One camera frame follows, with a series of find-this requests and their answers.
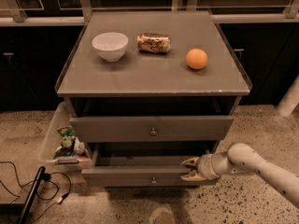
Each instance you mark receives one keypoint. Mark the crushed brown soda can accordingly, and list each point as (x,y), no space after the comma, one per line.
(154,43)

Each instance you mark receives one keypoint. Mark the green snack bag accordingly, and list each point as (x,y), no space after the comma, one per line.
(68,140)

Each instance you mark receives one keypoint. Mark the white table leg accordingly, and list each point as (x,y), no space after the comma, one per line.
(290,100)

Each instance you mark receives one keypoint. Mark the orange fruit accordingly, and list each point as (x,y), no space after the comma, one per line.
(196,59)

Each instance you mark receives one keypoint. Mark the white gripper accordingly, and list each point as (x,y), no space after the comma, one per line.
(206,167)

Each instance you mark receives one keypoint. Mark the grey drawer cabinet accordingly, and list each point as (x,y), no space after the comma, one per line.
(147,84)

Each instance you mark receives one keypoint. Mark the clear plastic storage bin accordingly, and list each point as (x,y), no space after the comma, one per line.
(78,159)

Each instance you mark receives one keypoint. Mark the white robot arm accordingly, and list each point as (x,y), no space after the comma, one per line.
(240,159)

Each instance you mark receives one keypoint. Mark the white ceramic bowl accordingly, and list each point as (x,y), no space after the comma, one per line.
(110,46)

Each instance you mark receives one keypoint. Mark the grey top drawer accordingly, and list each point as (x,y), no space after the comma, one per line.
(151,128)

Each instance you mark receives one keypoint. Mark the black flat bar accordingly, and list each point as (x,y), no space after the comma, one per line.
(31,196)

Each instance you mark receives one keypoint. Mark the grey drawer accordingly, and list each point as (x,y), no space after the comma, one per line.
(149,164)
(151,128)

